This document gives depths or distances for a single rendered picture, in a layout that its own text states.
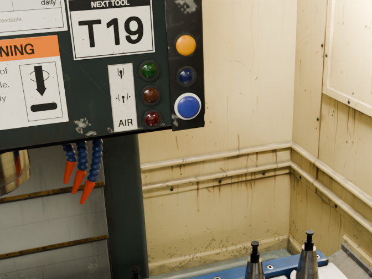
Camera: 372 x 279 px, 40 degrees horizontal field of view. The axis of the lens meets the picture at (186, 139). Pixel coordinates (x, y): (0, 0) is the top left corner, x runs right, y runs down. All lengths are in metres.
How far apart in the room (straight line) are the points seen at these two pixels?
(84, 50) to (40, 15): 0.06
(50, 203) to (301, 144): 0.97
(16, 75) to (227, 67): 1.25
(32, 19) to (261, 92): 1.35
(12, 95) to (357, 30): 1.14
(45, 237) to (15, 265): 0.12
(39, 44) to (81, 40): 0.05
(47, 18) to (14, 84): 0.09
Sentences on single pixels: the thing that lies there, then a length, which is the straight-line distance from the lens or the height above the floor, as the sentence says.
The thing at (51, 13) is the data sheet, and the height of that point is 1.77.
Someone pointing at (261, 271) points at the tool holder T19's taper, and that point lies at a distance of 0.96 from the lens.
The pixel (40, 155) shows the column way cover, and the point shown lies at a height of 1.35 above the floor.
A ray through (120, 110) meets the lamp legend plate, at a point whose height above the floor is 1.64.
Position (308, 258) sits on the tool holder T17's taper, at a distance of 1.00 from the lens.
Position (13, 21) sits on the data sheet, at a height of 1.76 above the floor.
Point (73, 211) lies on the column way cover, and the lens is 1.41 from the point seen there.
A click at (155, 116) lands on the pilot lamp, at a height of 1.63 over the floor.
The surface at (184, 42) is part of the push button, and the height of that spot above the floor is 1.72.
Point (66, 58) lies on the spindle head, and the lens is 0.62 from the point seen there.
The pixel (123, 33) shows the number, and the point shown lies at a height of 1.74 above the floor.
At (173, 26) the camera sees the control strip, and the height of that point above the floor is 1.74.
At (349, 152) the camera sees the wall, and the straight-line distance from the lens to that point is 1.68.
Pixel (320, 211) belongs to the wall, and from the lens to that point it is 1.91.
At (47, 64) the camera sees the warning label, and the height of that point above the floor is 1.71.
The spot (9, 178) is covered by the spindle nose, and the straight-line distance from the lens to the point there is 0.82.
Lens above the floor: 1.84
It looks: 22 degrees down
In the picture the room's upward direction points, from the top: 2 degrees counter-clockwise
